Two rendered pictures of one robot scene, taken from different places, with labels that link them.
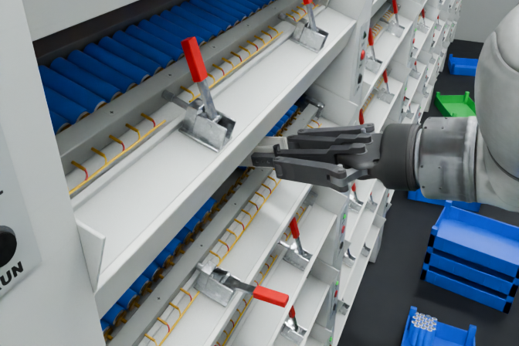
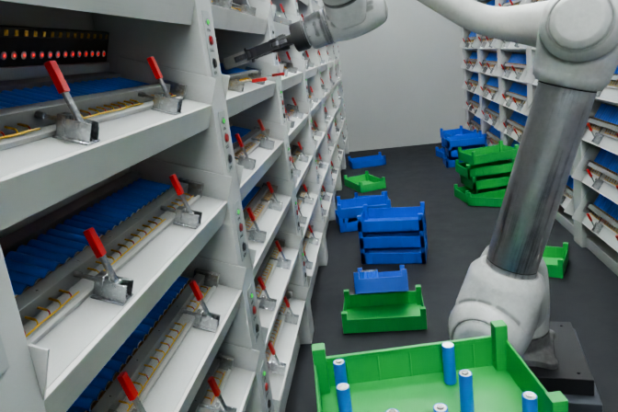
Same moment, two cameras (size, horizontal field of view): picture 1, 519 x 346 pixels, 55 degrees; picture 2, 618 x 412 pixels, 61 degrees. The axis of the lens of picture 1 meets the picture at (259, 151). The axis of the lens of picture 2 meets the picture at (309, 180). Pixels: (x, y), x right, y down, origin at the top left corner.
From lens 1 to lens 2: 0.98 m
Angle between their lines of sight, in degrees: 23
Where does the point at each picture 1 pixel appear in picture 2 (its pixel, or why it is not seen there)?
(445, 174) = (315, 26)
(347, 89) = (270, 58)
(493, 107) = not seen: outside the picture
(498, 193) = (335, 24)
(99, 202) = not seen: hidden behind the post
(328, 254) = (285, 172)
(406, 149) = (299, 25)
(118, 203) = not seen: hidden behind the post
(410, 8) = (298, 63)
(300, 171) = (258, 49)
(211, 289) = (233, 86)
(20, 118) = not seen: outside the picture
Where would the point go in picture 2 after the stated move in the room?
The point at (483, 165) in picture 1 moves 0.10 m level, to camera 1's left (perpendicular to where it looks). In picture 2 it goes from (327, 17) to (289, 21)
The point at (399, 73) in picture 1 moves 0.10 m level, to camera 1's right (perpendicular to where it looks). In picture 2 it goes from (303, 108) to (325, 105)
